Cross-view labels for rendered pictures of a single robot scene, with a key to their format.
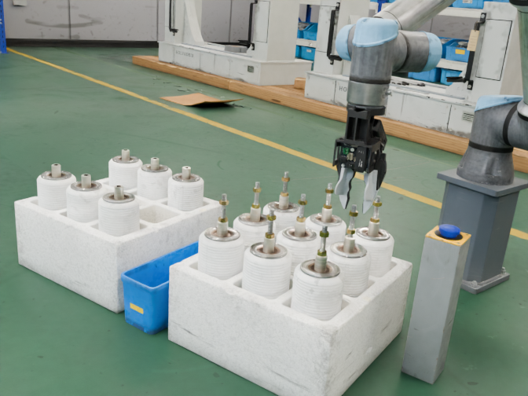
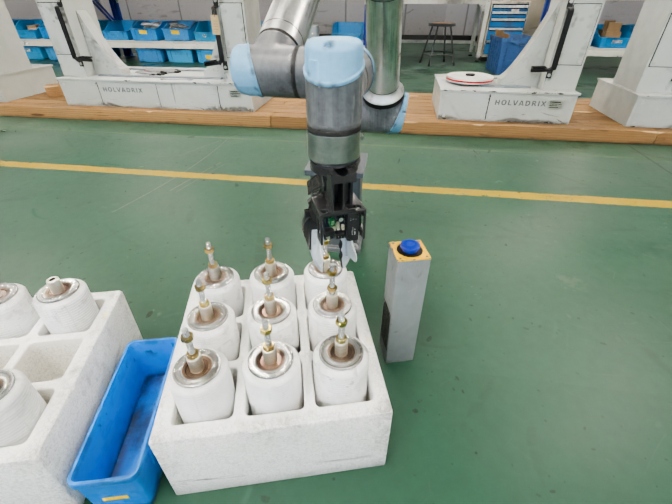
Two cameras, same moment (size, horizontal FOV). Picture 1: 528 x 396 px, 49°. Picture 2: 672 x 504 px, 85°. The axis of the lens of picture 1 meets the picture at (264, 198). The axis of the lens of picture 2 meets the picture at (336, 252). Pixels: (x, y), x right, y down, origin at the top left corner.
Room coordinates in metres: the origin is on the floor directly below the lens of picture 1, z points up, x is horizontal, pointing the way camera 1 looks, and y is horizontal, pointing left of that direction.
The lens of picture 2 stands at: (0.67, 0.17, 0.75)
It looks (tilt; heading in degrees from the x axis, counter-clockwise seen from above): 35 degrees down; 319
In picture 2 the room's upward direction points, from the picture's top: straight up
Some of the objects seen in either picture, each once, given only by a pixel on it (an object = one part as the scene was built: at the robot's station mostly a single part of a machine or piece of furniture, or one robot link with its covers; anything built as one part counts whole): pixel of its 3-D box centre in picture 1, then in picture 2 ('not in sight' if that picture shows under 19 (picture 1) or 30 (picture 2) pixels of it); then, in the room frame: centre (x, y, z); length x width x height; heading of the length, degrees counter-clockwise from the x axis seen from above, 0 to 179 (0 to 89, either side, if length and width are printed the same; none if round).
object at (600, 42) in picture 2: not in sight; (608, 35); (2.34, -5.56, 0.36); 0.50 x 0.38 x 0.21; 131
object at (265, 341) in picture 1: (292, 300); (278, 364); (1.14, -0.08, 0.09); 0.39 x 0.39 x 0.18; 57
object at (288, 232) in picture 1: (299, 234); (271, 310); (1.14, -0.08, 0.25); 0.08 x 0.08 x 0.01
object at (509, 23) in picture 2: not in sight; (500, 31); (3.62, -5.42, 0.34); 0.59 x 0.47 x 0.69; 130
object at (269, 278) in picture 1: (265, 291); (275, 392); (1.05, -0.02, 0.16); 0.10 x 0.10 x 0.18
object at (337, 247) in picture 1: (348, 250); (332, 304); (1.08, -0.18, 0.25); 0.08 x 0.08 x 0.01
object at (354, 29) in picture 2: not in sight; (348, 32); (4.70, -3.57, 0.36); 0.50 x 0.38 x 0.21; 131
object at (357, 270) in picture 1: (342, 290); (332, 336); (1.08, -0.18, 0.16); 0.10 x 0.10 x 0.18
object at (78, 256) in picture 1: (122, 232); (1, 395); (1.45, 0.38, 0.09); 0.39 x 0.39 x 0.18; 57
